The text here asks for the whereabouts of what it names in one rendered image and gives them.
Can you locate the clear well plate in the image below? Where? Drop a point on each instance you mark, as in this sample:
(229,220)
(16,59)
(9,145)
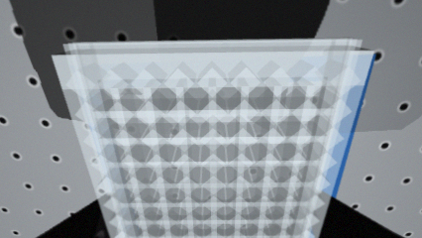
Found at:
(223,145)

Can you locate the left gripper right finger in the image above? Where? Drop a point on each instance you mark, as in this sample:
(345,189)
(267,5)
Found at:
(342,221)

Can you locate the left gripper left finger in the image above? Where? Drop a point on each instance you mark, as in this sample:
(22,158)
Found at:
(88,222)

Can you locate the blue taped rectangular outline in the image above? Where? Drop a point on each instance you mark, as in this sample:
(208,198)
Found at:
(352,132)

